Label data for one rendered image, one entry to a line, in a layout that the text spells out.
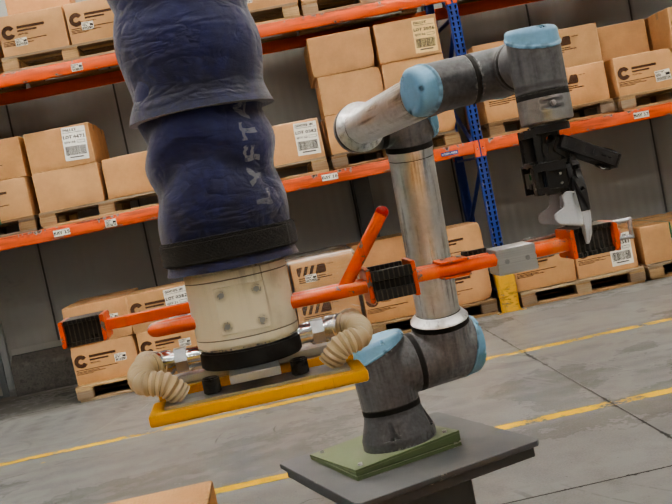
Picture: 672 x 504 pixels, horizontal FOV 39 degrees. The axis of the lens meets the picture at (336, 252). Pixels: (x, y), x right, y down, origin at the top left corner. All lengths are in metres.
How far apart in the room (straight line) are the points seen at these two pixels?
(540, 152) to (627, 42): 8.29
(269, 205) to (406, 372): 0.96
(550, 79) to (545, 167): 0.15
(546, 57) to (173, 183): 0.65
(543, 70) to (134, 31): 0.66
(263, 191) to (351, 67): 7.30
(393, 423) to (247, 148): 1.07
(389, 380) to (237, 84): 1.07
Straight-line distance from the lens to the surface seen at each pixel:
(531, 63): 1.64
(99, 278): 10.14
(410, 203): 2.30
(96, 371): 8.94
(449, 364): 2.40
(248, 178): 1.49
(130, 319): 1.85
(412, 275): 1.57
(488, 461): 2.30
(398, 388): 2.36
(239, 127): 1.49
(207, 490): 1.79
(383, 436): 2.37
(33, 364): 10.24
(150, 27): 1.50
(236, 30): 1.51
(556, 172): 1.64
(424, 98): 1.68
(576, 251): 1.64
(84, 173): 8.82
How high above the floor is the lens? 1.44
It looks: 4 degrees down
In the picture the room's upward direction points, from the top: 12 degrees counter-clockwise
